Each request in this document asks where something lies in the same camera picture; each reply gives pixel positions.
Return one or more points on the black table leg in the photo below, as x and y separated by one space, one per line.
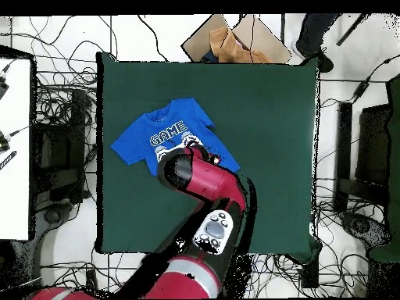
310 272

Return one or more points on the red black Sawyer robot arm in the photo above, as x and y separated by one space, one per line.
206 181

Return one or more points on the black rod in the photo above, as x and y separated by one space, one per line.
351 29

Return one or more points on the black power strip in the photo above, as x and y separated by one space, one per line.
91 279

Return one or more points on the person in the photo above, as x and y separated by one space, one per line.
312 34

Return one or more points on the dark blue cloth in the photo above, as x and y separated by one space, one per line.
208 57

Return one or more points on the white table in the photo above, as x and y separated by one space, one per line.
15 156

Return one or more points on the black ribbed strip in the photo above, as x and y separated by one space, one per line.
7 160

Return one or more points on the black power adapter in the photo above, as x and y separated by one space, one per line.
361 89

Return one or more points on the tan cloth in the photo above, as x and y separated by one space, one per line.
231 50

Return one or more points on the dark green table cloth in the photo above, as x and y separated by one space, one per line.
265 140
395 156

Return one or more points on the blue printed T-shirt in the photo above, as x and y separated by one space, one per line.
140 140

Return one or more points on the brown cardboard box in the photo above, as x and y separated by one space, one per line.
200 40

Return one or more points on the black device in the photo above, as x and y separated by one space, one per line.
2 89
3 143

